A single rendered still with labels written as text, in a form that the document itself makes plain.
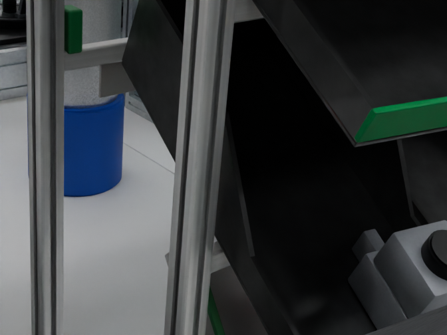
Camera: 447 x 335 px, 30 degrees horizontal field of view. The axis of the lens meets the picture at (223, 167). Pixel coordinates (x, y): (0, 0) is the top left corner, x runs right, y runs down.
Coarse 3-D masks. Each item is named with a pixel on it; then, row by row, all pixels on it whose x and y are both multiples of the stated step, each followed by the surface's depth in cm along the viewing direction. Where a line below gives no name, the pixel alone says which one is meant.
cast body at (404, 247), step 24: (360, 240) 53; (408, 240) 48; (432, 240) 47; (360, 264) 51; (384, 264) 49; (408, 264) 47; (432, 264) 46; (360, 288) 51; (384, 288) 49; (408, 288) 47; (432, 288) 46; (384, 312) 49; (408, 312) 48
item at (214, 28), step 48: (48, 0) 56; (192, 0) 44; (48, 48) 57; (192, 48) 45; (48, 96) 59; (192, 96) 46; (48, 144) 60; (192, 144) 46; (48, 192) 62; (192, 192) 48; (48, 240) 64; (192, 240) 49; (48, 288) 66; (192, 288) 51
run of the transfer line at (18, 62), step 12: (120, 36) 183; (0, 48) 168; (12, 48) 168; (24, 48) 169; (0, 60) 166; (12, 60) 168; (24, 60) 170; (0, 72) 167; (12, 72) 169; (24, 72) 170; (0, 84) 168; (12, 84) 170; (24, 84) 172; (0, 96) 169; (12, 96) 171
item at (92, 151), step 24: (120, 96) 135; (72, 120) 129; (96, 120) 130; (120, 120) 135; (72, 144) 130; (96, 144) 132; (120, 144) 137; (72, 168) 132; (96, 168) 134; (120, 168) 140; (72, 192) 134; (96, 192) 136
